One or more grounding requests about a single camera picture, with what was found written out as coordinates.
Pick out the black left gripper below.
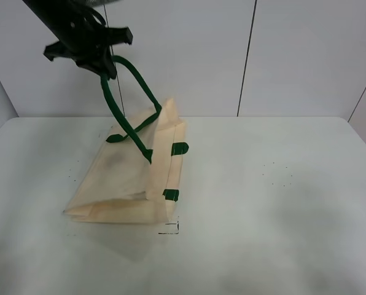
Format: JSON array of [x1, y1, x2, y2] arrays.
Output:
[[44, 27, 133, 79]]

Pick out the white linen bag green handles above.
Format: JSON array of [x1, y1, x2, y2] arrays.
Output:
[[64, 55, 189, 224]]

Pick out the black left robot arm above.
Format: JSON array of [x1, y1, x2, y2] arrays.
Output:
[[24, 0, 133, 79]]

